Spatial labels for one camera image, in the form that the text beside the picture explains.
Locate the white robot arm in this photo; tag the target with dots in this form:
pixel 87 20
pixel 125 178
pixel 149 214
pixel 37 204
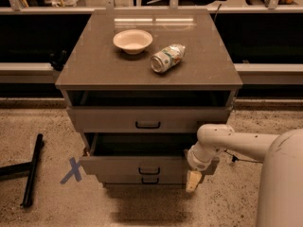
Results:
pixel 280 196

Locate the grey drawer cabinet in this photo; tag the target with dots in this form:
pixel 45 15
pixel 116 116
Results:
pixel 99 74

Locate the blue tape cross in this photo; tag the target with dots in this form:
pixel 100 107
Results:
pixel 73 172

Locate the black clamp on rail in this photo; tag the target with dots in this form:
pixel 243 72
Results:
pixel 58 60

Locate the grey drawer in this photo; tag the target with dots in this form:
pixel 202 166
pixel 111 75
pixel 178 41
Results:
pixel 145 119
pixel 142 179
pixel 138 154

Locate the white paper bowl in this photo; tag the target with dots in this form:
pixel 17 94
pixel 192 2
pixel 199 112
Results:
pixel 133 41

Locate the black stand leg left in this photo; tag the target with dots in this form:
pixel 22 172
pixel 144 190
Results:
pixel 27 169

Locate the crushed drink can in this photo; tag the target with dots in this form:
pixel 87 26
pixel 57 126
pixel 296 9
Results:
pixel 168 57

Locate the grey bottom drawer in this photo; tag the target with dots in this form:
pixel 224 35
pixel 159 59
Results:
pixel 142 179

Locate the grey top drawer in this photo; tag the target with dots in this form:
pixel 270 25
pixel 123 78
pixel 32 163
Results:
pixel 145 119

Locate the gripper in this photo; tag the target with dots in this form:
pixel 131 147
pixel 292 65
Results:
pixel 199 163

